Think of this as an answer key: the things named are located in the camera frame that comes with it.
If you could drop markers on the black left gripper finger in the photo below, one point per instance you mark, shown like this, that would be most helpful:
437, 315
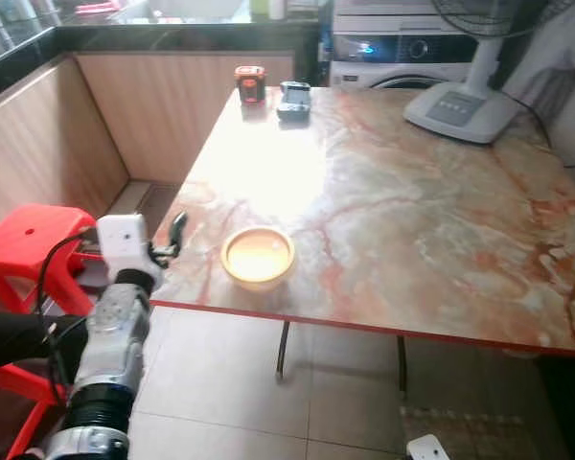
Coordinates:
178, 230

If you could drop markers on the cream plastic bowl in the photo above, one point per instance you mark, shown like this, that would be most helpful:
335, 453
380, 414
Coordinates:
258, 257

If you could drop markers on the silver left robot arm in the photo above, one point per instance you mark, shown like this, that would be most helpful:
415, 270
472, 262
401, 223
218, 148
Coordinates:
105, 355

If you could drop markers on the wooden cabinet front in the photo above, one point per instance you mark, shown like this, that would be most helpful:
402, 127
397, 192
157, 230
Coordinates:
163, 115

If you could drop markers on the red plastic stool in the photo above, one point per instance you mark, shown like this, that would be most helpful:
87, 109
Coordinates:
10, 393
29, 240

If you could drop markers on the black metal table leg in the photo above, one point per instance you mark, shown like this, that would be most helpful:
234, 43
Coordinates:
401, 364
283, 350

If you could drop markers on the orange black small device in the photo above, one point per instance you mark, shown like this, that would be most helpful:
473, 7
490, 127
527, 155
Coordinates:
250, 84

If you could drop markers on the grey blue small device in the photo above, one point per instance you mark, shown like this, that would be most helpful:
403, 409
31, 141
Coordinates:
293, 100

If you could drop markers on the black stone counter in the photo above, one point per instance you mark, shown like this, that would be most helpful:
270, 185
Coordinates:
153, 36

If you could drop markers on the pink item on counter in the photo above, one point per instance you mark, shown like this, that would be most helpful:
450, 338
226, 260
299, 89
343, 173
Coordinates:
98, 8

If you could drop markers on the small white bottle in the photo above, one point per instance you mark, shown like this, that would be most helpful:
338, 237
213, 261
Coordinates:
276, 8

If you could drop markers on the grey hanging cloth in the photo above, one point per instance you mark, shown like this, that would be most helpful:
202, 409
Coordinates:
556, 57

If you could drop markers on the white washing machine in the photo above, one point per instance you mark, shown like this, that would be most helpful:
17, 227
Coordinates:
393, 48

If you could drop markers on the white standing fan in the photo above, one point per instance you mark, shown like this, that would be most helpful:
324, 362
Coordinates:
457, 107

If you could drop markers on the patterned floor mat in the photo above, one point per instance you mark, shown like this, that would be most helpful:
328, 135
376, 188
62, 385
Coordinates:
460, 431

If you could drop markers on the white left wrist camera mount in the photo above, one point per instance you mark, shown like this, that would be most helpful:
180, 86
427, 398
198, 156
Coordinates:
125, 240

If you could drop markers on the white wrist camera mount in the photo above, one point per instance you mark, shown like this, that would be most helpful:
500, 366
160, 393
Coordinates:
427, 448
125, 240

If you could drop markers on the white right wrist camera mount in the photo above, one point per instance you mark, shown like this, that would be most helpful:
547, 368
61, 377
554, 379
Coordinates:
427, 448

